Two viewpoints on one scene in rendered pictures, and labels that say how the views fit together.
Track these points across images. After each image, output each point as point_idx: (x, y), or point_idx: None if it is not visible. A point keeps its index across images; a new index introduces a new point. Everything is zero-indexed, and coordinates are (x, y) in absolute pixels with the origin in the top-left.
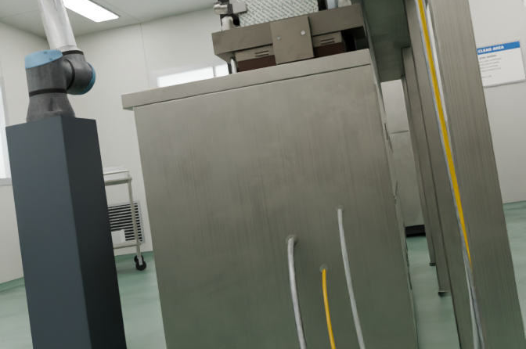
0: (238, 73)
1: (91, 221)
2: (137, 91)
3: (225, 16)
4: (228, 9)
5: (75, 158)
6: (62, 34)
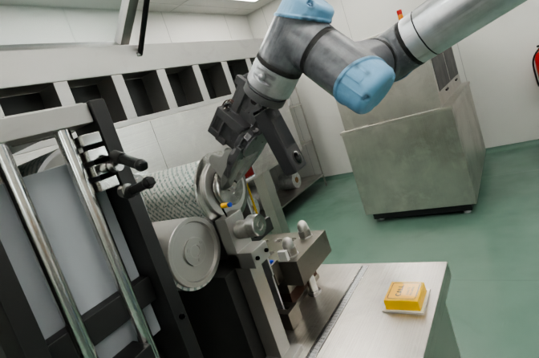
0: (325, 264)
1: None
2: (426, 262)
3: (302, 220)
4: (271, 222)
5: None
6: None
